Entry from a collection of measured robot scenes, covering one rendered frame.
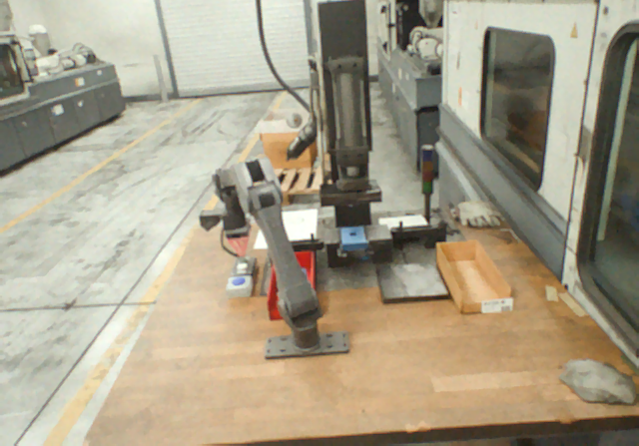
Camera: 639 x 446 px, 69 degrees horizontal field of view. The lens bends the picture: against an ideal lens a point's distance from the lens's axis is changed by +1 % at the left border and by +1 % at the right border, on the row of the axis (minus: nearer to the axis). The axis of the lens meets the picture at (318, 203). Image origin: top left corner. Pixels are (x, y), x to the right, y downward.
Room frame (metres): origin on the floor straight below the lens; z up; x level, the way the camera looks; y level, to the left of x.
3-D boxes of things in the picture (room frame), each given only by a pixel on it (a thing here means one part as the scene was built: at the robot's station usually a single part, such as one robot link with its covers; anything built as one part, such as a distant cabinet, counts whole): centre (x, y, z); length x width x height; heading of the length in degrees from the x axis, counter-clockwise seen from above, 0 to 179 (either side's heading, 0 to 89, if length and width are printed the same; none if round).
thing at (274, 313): (1.13, 0.09, 0.93); 0.25 x 0.12 x 0.06; 178
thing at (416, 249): (1.36, -0.14, 0.88); 0.65 x 0.50 x 0.03; 88
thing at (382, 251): (1.29, -0.11, 0.94); 0.20 x 0.10 x 0.07; 88
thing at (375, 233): (1.29, -0.11, 0.98); 0.20 x 0.10 x 0.01; 88
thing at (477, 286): (1.08, -0.39, 0.93); 0.25 x 0.13 x 0.08; 178
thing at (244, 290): (1.16, 0.25, 0.90); 0.07 x 0.07 x 0.06; 88
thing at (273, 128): (4.82, 0.22, 0.40); 0.67 x 0.60 x 0.50; 170
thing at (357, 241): (1.25, -0.10, 1.00); 0.15 x 0.07 x 0.03; 178
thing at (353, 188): (1.36, -0.10, 1.22); 0.26 x 0.18 x 0.30; 178
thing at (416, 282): (1.10, -0.23, 0.91); 0.17 x 0.16 x 0.02; 88
